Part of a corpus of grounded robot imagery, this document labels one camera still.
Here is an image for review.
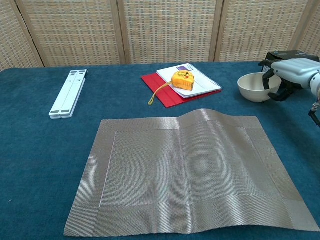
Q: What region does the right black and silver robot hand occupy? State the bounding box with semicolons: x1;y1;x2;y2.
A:
257;57;320;102

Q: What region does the white bowl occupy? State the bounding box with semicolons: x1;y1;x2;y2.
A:
237;72;283;104

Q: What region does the grey woven placemat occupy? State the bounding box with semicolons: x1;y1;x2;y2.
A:
62;108;320;237

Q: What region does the black cardboard box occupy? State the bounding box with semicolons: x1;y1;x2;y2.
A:
260;50;320;90

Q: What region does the white spiral notebook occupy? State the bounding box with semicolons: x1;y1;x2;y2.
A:
156;63;223;99

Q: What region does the yellow tape measure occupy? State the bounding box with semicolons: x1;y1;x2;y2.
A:
147;70;195;106

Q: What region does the red folder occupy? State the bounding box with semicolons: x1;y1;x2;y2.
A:
140;72;223;109

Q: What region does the bamboo folding screen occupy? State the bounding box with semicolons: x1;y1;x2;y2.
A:
0;0;320;73

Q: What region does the white folding laptop stand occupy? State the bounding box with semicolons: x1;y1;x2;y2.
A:
48;69;89;120

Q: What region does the blue table cloth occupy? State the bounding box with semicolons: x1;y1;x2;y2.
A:
0;60;320;240

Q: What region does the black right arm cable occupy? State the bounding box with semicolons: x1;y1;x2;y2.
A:
307;97;320;127

